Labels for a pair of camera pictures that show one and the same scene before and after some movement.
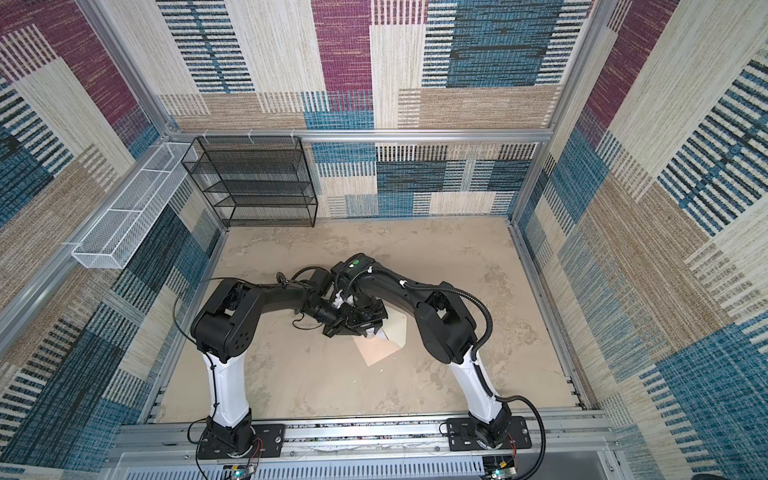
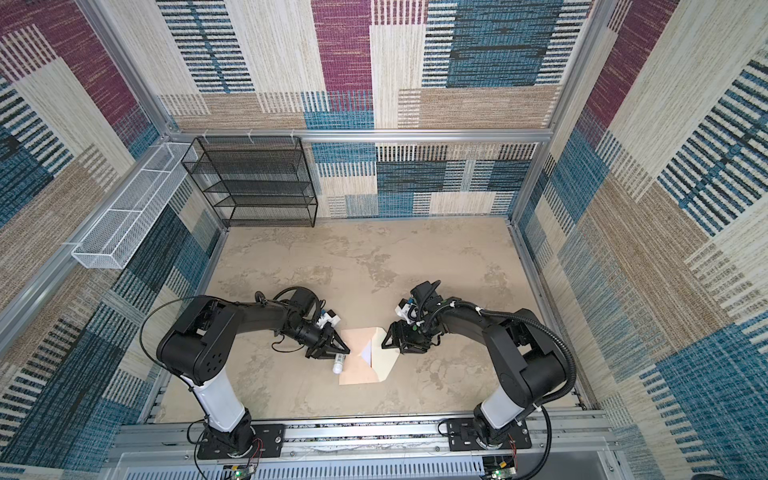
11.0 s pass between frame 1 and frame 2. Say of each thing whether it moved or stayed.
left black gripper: moved
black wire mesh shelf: stayed
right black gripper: moved
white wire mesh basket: stayed
